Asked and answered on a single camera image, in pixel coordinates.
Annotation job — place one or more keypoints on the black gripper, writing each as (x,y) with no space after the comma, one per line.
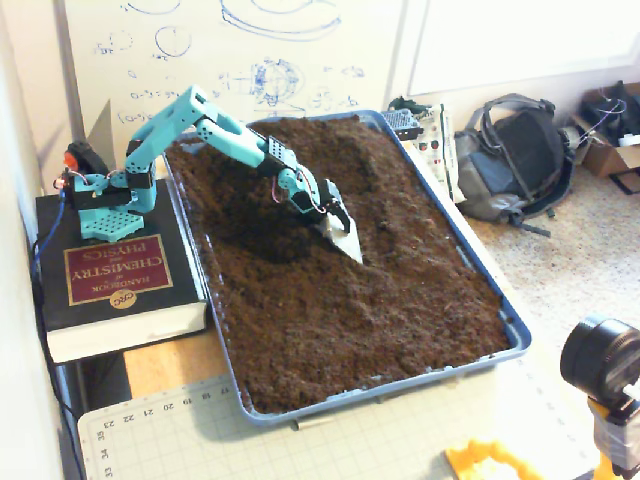
(327,202)

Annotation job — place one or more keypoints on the brown soil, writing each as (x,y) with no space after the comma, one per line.
(350,310)

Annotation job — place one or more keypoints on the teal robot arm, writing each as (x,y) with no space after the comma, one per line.
(160,130)

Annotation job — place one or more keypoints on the printed white bag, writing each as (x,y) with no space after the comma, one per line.
(437,150)

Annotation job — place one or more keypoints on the grey backpack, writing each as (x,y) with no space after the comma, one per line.
(520,145)

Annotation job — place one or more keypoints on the grey metal rod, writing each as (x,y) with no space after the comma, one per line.
(312,423)

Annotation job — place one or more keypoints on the whiteboard with blue drawings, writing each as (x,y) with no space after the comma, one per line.
(225,55)

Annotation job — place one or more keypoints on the blue plastic tray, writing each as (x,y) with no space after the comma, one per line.
(520,345)

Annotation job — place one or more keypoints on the black chemistry physics handbook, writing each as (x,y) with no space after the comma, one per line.
(120,270)

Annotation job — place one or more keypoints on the blank white framed board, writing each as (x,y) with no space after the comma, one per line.
(500,45)

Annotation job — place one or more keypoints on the grey gridded cutting mat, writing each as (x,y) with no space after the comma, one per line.
(200,440)

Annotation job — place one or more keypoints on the cardboard box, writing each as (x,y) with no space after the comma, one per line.
(600,155)

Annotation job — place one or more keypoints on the yellow printed part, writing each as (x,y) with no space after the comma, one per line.
(480,457)

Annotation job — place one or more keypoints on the black camera lens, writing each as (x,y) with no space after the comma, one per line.
(595,360)

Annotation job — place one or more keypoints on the yellow camera stand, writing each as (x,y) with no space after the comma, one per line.
(612,440)

